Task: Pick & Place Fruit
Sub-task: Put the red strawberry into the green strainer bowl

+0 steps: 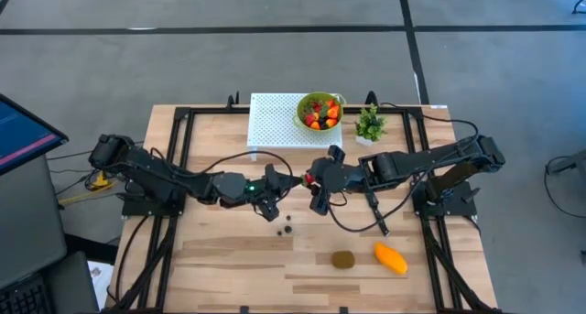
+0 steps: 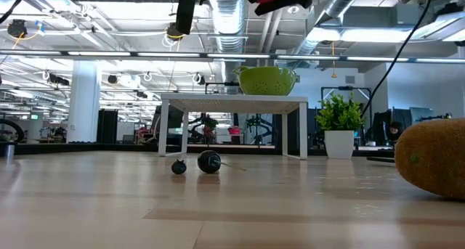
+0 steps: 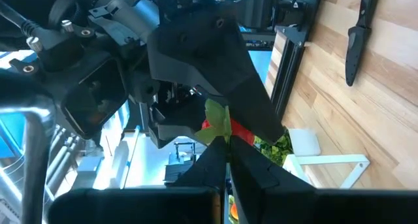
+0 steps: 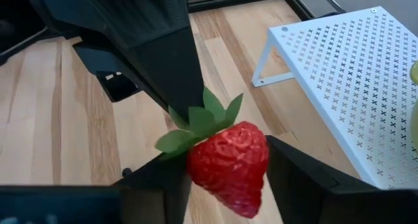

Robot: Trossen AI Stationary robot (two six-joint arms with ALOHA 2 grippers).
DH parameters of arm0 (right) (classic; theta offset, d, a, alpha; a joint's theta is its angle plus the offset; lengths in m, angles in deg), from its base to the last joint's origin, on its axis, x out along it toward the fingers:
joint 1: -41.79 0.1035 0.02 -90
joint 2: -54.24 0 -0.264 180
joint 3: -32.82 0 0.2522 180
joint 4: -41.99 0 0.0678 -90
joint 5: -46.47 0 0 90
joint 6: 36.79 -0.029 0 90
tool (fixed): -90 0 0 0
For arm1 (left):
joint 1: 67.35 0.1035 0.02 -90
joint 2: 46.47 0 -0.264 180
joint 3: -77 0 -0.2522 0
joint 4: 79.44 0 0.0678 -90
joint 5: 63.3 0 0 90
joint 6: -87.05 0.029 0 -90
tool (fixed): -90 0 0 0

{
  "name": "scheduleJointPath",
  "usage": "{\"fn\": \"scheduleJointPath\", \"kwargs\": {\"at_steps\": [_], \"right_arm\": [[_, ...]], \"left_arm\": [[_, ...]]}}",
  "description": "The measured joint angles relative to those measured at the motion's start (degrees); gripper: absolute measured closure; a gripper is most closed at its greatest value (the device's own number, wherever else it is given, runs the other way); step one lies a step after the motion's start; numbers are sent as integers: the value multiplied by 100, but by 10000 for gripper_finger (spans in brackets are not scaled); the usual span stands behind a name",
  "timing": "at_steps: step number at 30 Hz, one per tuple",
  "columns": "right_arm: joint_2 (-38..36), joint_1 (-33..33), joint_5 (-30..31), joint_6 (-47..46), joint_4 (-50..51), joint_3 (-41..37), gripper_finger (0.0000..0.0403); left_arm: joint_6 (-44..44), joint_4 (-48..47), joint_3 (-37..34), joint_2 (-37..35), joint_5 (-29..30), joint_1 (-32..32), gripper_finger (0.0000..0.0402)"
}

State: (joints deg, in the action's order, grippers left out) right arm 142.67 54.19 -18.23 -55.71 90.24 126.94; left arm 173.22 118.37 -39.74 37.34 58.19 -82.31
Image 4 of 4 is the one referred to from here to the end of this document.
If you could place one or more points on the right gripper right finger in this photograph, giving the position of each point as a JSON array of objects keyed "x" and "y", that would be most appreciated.
[{"x": 294, "y": 178}]

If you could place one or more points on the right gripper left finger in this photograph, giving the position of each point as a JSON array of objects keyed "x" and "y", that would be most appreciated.
[{"x": 170, "y": 175}]

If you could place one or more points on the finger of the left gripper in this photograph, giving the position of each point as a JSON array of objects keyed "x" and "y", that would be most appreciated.
[
  {"x": 107, "y": 59},
  {"x": 173, "y": 70}
]

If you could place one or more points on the red strawberry with leaves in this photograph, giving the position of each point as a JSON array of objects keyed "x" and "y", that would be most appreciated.
[{"x": 228, "y": 165}]

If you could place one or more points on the green plastic colander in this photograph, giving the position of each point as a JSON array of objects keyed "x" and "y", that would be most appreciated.
[{"x": 414, "y": 119}]

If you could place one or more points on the small dark blueberry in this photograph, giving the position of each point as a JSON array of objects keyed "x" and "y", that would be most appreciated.
[{"x": 126, "y": 171}]

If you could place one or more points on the white perforated metal shelf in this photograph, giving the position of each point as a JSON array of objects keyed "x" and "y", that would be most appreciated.
[{"x": 343, "y": 87}]

